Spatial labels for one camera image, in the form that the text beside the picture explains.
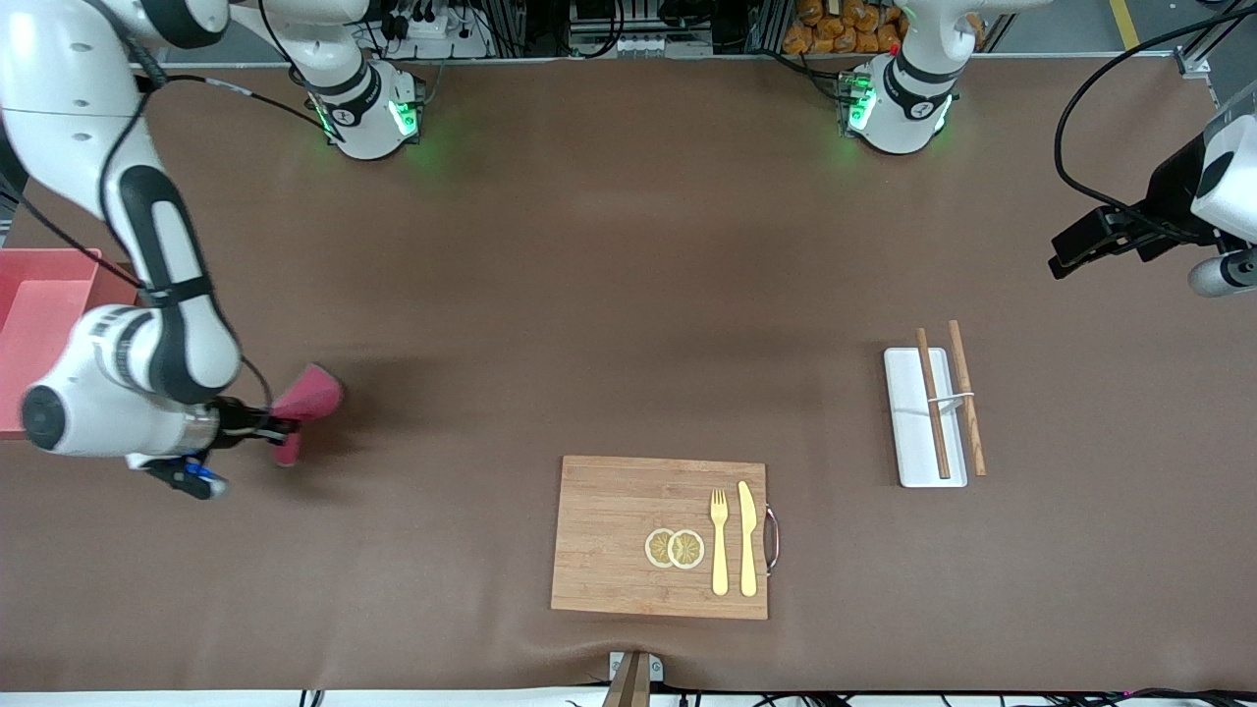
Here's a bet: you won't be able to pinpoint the red cloth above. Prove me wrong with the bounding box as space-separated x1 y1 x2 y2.
269 362 346 468

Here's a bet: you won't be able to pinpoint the brown wooden chopstick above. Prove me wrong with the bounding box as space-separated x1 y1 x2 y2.
948 319 987 477
915 327 952 480

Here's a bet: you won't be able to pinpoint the pink plastic bin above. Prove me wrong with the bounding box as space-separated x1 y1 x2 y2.
0 248 140 440

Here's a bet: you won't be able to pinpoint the white rectangular tray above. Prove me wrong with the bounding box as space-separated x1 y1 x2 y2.
883 347 969 489

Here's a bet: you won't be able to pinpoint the orange packaged goods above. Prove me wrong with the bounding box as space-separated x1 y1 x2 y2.
783 0 985 56

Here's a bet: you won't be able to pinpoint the wooden cutting board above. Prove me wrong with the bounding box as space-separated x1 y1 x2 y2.
550 455 783 621

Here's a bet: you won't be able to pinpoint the white power strip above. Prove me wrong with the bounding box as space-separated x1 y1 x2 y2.
378 0 492 60

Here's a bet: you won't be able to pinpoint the yellow knife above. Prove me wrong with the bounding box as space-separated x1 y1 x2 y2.
738 480 759 598

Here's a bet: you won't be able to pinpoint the yellow fork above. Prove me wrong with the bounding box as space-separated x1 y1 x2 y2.
709 489 731 597

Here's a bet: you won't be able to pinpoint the black electronics box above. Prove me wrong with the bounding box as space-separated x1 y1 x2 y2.
568 0 716 58

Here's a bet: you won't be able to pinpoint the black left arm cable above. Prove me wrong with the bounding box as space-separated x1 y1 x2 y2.
1055 5 1257 239

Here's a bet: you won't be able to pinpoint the aluminium frame post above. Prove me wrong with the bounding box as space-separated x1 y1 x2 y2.
1174 0 1257 111

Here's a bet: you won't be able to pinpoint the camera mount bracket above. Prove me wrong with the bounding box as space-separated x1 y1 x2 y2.
601 651 665 707

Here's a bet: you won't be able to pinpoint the black floor cable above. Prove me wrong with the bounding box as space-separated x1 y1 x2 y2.
1070 687 1257 707

